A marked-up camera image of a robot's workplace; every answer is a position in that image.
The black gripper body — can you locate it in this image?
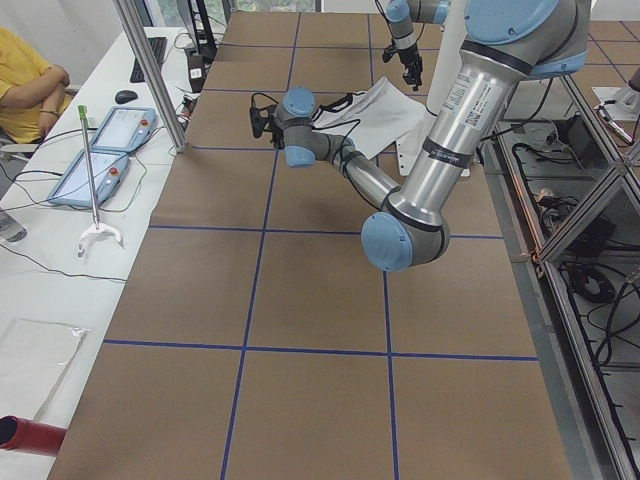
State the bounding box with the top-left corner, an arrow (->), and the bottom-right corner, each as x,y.
270,117 -> 286,149
397,43 -> 423,75

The grey cartoon print t-shirt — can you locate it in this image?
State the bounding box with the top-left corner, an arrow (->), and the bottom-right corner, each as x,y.
313,77 -> 426,159

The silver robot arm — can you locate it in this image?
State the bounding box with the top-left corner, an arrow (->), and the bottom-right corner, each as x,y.
266,1 -> 591,271
374,0 -> 451,91

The upper blue teach pendant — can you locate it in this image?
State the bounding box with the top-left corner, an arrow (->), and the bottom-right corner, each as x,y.
90,106 -> 157,153

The blue teach pendant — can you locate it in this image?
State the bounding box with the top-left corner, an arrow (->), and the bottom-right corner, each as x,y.
47,151 -> 129,208
90,106 -> 157,153

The black keyboard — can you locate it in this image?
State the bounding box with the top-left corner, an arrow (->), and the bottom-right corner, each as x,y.
129,36 -> 168,84

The black computer mouse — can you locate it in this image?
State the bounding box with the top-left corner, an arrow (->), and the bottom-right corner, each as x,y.
114,89 -> 138,105

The lower blue teach pendant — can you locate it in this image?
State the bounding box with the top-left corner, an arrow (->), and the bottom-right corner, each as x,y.
47,151 -> 129,208

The reacher grabber stick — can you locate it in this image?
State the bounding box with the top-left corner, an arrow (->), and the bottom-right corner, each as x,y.
77,105 -> 124,258

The person in yellow shirt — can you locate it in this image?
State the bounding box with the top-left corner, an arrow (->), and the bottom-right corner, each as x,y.
1,28 -> 72,144

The clear plastic bag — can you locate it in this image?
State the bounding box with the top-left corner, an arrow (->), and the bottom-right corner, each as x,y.
1,318 -> 89,420

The red cylinder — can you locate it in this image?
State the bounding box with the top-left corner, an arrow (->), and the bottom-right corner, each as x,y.
1,416 -> 67,457

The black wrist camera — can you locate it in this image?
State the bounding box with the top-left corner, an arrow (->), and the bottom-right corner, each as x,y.
249,92 -> 277,139
382,43 -> 397,63

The aluminium frame post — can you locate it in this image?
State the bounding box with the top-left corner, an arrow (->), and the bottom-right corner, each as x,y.
113,0 -> 186,153

